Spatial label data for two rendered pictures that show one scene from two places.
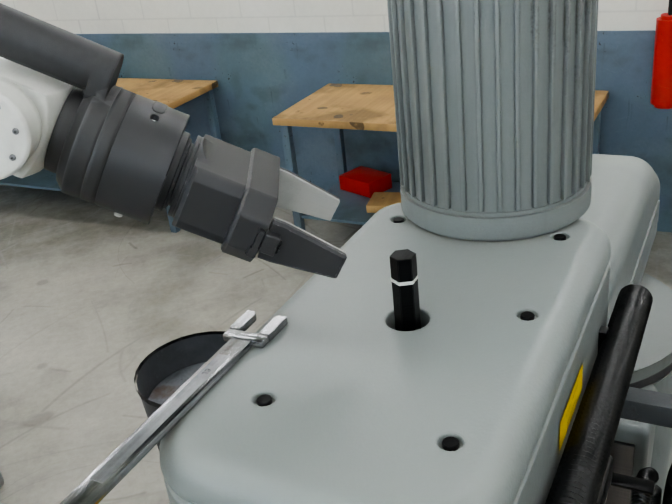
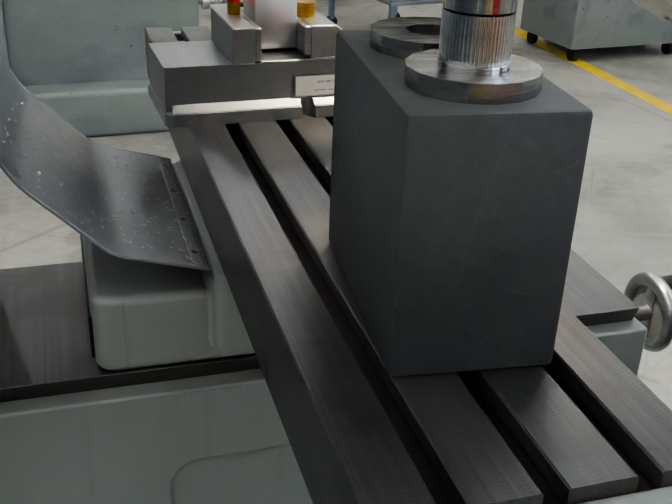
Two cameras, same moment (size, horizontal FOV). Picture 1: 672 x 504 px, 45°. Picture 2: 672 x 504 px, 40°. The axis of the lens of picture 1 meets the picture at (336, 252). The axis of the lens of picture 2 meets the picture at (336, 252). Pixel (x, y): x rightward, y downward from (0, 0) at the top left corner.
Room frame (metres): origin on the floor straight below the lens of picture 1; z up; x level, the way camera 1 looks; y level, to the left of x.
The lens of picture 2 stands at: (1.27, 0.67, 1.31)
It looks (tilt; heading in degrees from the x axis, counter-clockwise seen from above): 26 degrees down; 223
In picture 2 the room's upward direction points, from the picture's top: 2 degrees clockwise
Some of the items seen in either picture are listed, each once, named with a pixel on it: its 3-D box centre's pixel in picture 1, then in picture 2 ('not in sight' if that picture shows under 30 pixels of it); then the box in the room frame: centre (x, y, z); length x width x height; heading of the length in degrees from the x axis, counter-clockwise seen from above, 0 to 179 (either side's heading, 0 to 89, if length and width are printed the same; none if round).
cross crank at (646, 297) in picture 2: not in sight; (628, 314); (0.14, 0.19, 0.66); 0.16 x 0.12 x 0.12; 151
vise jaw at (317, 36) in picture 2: not in sight; (312, 29); (0.46, -0.15, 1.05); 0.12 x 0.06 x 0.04; 63
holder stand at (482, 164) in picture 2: not in sight; (438, 179); (0.75, 0.29, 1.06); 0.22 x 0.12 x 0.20; 55
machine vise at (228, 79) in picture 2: not in sight; (292, 58); (0.48, -0.16, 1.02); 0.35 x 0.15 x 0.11; 153
